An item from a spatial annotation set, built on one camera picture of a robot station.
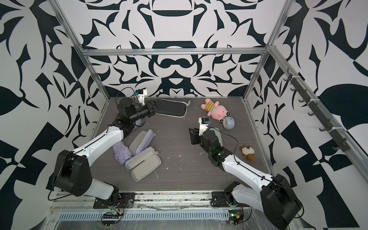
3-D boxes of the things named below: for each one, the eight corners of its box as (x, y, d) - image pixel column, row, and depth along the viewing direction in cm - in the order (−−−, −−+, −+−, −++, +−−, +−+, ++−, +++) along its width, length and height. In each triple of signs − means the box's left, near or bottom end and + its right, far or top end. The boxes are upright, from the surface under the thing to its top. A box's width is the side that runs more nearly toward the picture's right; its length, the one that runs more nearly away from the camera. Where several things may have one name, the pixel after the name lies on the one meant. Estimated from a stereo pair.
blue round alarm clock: (222, 132, 101) (224, 125, 95) (220, 122, 106) (222, 115, 100) (233, 132, 101) (236, 126, 95) (230, 122, 106) (233, 115, 100)
